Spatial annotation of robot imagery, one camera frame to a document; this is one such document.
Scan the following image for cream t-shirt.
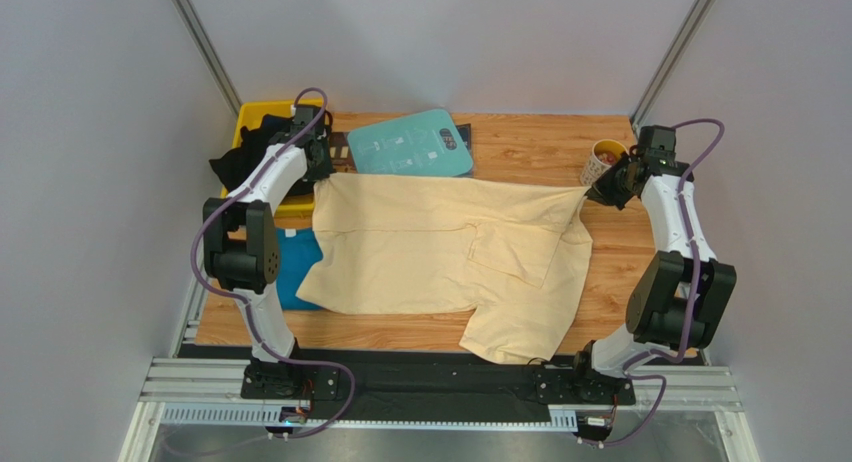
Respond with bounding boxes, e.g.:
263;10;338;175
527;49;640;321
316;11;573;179
297;173;593;364

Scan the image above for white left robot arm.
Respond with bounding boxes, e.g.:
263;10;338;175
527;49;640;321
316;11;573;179
193;134;333;390

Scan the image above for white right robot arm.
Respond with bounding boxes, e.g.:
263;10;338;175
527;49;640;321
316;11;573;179
586;154;737;378

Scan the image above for dark Edward Tulane book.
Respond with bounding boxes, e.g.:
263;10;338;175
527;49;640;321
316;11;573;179
328;132;356;173

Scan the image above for white patterned mug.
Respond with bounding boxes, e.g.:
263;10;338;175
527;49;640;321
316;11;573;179
580;139;627;186

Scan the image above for yellow plastic bin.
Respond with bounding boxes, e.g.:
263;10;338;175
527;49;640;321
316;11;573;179
209;101;315;219

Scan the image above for black t-shirt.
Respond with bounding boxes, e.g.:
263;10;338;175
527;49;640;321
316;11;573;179
209;109;334;196

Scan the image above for blue folded t-shirt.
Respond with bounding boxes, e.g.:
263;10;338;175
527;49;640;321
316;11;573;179
276;228;322;311

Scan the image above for teal folding board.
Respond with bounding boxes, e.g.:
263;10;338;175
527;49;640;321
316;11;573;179
346;109;474;177

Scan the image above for dark blue book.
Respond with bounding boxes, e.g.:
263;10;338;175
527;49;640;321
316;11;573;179
456;124;475;178

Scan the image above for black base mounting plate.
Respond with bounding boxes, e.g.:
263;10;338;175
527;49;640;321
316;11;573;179
176;343;706;424

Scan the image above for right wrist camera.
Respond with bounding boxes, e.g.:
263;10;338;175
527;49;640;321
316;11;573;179
631;125;676;166

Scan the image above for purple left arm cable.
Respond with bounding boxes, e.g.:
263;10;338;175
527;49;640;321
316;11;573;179
190;87;359;441

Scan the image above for left aluminium frame post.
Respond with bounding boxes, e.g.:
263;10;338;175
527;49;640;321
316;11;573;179
172;0;242;116

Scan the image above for aluminium frame post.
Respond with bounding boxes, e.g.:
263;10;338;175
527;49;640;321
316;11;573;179
630;0;715;133
172;0;242;116

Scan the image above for right aluminium frame post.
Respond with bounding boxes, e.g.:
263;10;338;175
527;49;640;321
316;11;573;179
630;0;715;133

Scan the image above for aluminium front frame rail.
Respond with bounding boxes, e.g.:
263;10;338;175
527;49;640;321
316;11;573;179
141;351;742;432

